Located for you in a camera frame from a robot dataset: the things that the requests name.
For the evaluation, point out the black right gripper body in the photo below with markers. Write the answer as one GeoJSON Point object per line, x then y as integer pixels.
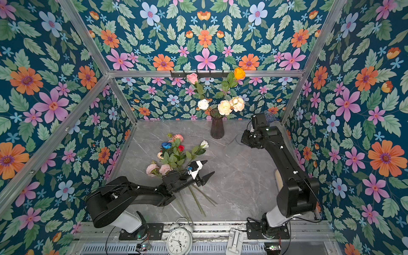
{"type": "Point", "coordinates": [248, 138]}

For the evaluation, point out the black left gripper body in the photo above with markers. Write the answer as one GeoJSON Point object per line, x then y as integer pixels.
{"type": "Point", "coordinates": [187, 180]}

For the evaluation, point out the dark pink ribbed glass vase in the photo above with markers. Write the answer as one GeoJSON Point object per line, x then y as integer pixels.
{"type": "Point", "coordinates": [217, 127]}

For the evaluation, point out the cream double-bloom flower stem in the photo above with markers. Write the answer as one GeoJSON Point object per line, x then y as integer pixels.
{"type": "Point", "coordinates": [225, 107]}

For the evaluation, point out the white rose stem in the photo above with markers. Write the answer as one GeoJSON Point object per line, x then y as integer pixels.
{"type": "Point", "coordinates": [206, 106]}

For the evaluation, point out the yellow rose stem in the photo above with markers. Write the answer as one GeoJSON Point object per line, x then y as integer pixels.
{"type": "Point", "coordinates": [228, 85]}

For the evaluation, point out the pink rose stem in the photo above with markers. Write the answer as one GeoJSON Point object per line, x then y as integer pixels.
{"type": "Point", "coordinates": [193, 79]}

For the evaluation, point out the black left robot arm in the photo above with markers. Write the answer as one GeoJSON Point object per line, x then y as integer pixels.
{"type": "Point", "coordinates": [107, 205]}

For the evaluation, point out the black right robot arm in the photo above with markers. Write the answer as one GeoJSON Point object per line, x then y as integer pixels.
{"type": "Point", "coordinates": [297, 192]}

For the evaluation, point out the pile of artificial flowers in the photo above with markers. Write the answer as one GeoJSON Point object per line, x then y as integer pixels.
{"type": "Point", "coordinates": [172, 158]}

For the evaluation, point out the purple ribbed glass vase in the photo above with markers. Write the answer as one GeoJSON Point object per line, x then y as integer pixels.
{"type": "Point", "coordinates": [270, 117]}

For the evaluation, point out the beige cloth roll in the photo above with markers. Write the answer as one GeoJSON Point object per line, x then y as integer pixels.
{"type": "Point", "coordinates": [279, 180]}

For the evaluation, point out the white twin-bell alarm clock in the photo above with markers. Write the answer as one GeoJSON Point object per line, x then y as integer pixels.
{"type": "Point", "coordinates": [180, 239]}

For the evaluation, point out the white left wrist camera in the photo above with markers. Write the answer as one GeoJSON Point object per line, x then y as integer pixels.
{"type": "Point", "coordinates": [193, 169]}

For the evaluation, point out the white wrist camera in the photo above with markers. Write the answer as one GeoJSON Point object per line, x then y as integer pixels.
{"type": "Point", "coordinates": [193, 169]}
{"type": "Point", "coordinates": [259, 121]}

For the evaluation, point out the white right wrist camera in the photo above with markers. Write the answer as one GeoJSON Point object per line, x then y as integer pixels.
{"type": "Point", "coordinates": [259, 121]}

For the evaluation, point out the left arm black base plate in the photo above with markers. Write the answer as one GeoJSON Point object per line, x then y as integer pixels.
{"type": "Point", "coordinates": [149, 231]}

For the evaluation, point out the white plastic clip bracket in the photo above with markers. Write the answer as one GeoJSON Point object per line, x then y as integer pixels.
{"type": "Point", "coordinates": [235, 242]}

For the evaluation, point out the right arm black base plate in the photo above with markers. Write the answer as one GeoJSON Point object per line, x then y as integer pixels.
{"type": "Point", "coordinates": [257, 232]}

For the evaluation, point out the black hook rail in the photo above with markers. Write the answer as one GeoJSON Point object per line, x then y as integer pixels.
{"type": "Point", "coordinates": [216, 74]}

